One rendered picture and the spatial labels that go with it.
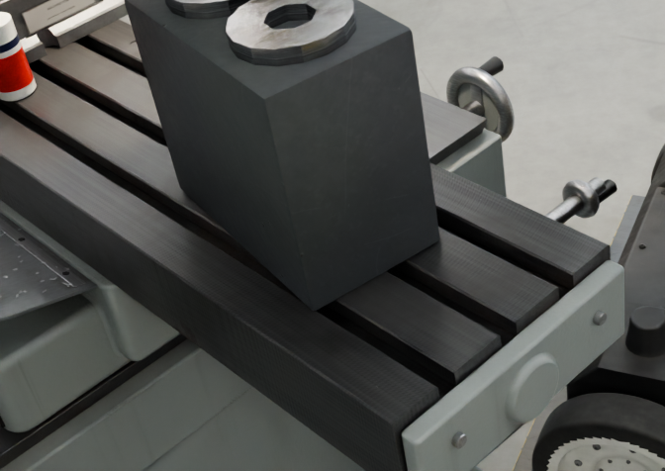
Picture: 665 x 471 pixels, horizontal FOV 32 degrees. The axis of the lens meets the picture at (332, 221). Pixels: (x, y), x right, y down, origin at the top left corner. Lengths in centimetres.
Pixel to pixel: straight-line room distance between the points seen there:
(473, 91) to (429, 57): 143
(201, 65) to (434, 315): 24
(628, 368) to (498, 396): 45
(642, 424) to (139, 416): 50
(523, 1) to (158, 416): 223
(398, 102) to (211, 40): 14
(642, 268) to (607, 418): 24
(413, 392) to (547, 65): 220
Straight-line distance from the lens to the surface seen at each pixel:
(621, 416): 122
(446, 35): 311
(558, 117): 273
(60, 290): 106
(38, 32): 131
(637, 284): 137
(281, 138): 76
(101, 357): 113
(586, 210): 160
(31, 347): 109
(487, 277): 86
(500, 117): 157
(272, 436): 134
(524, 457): 144
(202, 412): 123
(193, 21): 86
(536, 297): 84
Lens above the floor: 150
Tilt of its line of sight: 37 degrees down
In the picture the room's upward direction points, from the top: 12 degrees counter-clockwise
